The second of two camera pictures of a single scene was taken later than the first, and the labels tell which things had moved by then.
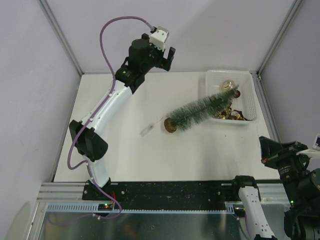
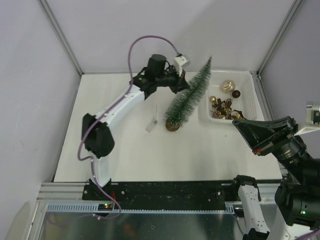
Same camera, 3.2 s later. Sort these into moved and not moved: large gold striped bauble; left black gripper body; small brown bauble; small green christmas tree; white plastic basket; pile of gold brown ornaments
Moved: small green christmas tree; left black gripper body
Not moved: white plastic basket; small brown bauble; large gold striped bauble; pile of gold brown ornaments
